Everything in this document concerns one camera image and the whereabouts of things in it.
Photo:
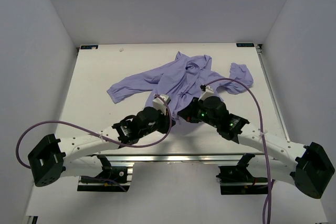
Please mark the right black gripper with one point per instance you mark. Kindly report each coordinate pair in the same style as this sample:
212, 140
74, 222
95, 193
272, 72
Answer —
189, 112

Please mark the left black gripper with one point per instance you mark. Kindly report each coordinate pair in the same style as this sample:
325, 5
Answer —
165, 119

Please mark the lavender purple jacket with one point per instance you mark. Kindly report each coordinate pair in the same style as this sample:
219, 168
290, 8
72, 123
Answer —
179, 79

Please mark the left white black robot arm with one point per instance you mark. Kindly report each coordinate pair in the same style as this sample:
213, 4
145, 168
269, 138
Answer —
51, 157

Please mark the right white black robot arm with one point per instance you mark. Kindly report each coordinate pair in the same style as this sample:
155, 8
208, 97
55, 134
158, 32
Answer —
307, 167

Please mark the right blue table label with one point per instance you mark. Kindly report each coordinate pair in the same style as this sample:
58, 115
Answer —
244, 44

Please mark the blue table label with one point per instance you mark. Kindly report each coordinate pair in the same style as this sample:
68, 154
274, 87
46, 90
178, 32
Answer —
244, 44
88, 47

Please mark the left blue table label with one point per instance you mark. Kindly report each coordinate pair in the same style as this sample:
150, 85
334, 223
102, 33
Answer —
88, 47

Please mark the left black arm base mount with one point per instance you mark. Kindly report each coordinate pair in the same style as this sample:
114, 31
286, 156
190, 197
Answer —
107, 176

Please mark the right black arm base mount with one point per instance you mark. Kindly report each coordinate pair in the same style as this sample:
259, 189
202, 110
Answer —
237, 180

